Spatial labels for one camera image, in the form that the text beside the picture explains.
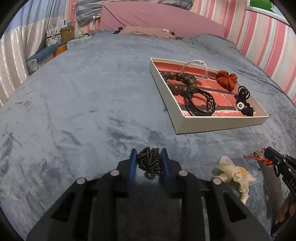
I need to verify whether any white tray with brick liner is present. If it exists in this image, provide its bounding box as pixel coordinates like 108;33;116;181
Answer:
149;58;268;135

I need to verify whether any white strap smartwatch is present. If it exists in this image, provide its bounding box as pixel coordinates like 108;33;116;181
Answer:
180;60;209;81

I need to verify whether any framed green picture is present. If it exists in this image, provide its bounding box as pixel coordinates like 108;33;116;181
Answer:
245;0;289;25

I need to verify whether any rust red scrunchie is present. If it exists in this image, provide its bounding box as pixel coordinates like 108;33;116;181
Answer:
216;70;238;92

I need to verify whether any person's right hand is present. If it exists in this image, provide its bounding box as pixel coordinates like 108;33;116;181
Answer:
274;192;296;224

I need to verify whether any mint green cloth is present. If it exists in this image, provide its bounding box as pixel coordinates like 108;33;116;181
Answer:
67;36;92;50

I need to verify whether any cream satin curtain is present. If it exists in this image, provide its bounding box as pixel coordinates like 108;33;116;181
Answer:
0;16;62;106

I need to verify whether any dark wooden bead bracelet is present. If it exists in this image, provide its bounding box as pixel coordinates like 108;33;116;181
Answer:
160;71;199;96

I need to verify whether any beige pillow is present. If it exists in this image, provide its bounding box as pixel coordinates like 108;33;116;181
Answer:
113;26;176;39

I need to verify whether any brown cardboard storage box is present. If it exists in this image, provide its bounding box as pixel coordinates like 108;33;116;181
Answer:
61;26;75;43

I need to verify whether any black braided cord bracelet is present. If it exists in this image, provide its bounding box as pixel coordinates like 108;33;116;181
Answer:
183;87;218;117

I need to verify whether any black bow with square charm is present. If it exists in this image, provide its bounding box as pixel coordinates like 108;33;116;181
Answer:
234;95;254;116

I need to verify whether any black beaded cord necklace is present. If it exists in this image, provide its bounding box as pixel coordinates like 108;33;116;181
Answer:
135;146;163;180

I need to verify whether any cream satin scrunchie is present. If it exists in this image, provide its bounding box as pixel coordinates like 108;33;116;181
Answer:
213;156;257;205

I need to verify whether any red tassel charm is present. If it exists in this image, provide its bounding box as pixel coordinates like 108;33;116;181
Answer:
243;147;273;166

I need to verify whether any orange wooden stool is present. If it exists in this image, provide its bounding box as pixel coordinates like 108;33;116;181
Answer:
53;44;67;57

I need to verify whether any pink bed headboard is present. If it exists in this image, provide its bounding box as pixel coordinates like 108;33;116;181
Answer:
100;1;225;38

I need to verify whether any grey striped blanket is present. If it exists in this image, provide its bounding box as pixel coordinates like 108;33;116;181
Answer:
75;0;194;26

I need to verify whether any black white patterned bag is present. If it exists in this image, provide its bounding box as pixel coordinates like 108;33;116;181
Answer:
45;26;62;47

